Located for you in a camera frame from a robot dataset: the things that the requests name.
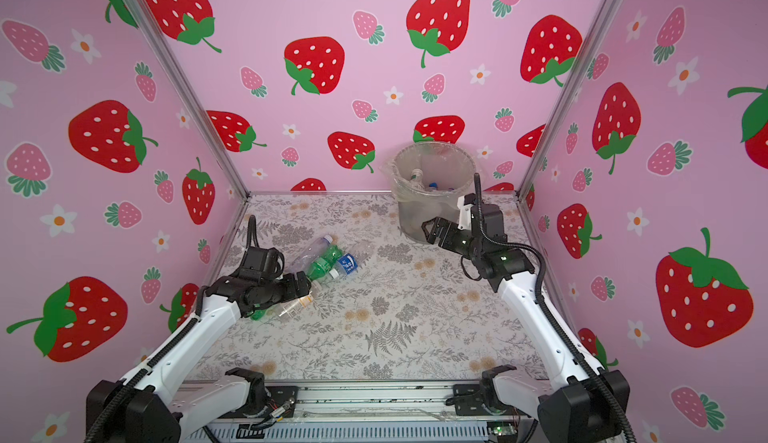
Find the green bottle yellow cap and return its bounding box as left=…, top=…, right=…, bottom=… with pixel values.
left=305, top=245, right=343, bottom=281

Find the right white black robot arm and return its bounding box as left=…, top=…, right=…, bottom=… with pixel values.
left=421, top=196, right=637, bottom=442

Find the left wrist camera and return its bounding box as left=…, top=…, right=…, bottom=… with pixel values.
left=237, top=246, right=285, bottom=281

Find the clear bottle blue cap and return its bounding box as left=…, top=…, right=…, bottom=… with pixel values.
left=426, top=182, right=457, bottom=195

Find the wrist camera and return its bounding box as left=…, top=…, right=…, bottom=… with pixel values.
left=237, top=246, right=285, bottom=281
left=457, top=194, right=505, bottom=236

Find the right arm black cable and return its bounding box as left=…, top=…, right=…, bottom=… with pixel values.
left=458, top=172, right=637, bottom=443

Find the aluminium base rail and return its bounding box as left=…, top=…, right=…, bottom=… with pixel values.
left=116, top=379, right=631, bottom=443

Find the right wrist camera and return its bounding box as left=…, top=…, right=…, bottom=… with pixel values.
left=457, top=194, right=505, bottom=236

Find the clear bottle yellow label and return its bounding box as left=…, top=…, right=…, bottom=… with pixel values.
left=278, top=294, right=314, bottom=322

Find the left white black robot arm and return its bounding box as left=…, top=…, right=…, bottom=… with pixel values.
left=84, top=272, right=311, bottom=442

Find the translucent grey waste bin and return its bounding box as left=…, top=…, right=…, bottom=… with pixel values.
left=382, top=141, right=478, bottom=243

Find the clear bottle white cap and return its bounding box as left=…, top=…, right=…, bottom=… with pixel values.
left=292, top=235, right=333, bottom=271

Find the clear bottle blue label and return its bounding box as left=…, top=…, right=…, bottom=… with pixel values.
left=329, top=253, right=359, bottom=280

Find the clear bottle green neck label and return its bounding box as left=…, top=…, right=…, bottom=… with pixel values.
left=409, top=168, right=424, bottom=190

